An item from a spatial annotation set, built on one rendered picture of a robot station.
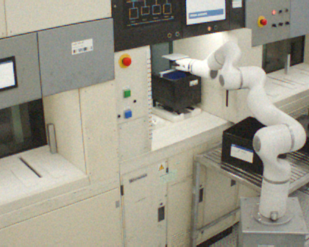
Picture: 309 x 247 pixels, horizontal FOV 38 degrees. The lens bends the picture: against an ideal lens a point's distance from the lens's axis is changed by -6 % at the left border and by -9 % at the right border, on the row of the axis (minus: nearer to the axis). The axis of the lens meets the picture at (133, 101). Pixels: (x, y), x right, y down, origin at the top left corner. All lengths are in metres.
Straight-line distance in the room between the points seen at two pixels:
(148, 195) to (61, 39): 1.00
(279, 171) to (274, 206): 0.17
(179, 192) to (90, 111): 0.80
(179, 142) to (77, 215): 0.67
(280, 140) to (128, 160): 0.81
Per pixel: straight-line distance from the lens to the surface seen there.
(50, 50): 1.90
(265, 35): 2.80
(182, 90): 2.66
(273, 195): 1.96
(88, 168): 2.18
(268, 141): 1.81
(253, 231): 1.96
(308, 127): 2.71
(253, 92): 2.01
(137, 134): 2.28
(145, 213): 2.52
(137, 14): 2.11
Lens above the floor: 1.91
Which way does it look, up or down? 20 degrees down
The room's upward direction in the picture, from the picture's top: 2 degrees counter-clockwise
